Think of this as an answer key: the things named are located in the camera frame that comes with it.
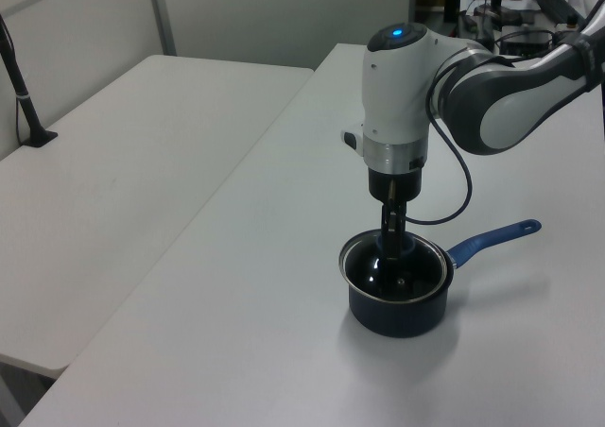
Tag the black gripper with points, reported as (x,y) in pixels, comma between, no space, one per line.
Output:
(402,183)

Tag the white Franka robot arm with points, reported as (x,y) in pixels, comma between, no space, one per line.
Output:
(392,91)

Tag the black electronics box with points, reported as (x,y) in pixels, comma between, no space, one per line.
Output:
(524,39)

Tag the black keyboard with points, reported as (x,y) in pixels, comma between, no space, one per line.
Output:
(555,6)

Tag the white side table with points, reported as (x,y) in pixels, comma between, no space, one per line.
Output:
(118,162)

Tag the black camera stand pole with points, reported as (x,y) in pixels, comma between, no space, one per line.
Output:
(28,110)

